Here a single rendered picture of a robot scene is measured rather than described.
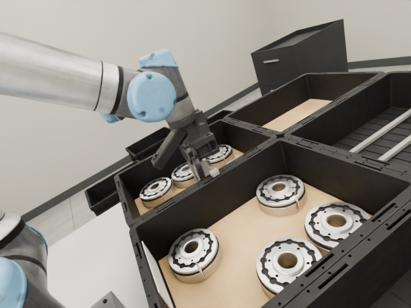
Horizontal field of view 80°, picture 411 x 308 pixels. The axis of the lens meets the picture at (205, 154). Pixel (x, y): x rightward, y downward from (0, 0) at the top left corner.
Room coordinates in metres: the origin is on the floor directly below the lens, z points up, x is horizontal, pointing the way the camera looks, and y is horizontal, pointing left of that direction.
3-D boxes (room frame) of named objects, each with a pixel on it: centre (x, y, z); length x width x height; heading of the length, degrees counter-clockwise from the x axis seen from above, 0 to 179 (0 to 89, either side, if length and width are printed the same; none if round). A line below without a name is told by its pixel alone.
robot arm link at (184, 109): (0.58, 0.02, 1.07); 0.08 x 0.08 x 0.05
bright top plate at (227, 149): (0.71, -0.03, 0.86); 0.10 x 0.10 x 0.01
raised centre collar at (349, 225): (0.29, -0.16, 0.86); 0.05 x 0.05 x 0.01
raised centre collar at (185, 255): (0.36, 0.09, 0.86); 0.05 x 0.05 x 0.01
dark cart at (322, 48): (2.07, -1.03, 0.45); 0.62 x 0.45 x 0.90; 113
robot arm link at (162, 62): (0.58, 0.02, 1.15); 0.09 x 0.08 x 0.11; 115
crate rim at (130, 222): (0.61, 0.05, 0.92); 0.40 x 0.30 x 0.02; 107
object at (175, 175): (0.68, 0.07, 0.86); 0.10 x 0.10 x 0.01
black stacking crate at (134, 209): (0.61, 0.05, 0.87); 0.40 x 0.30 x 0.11; 107
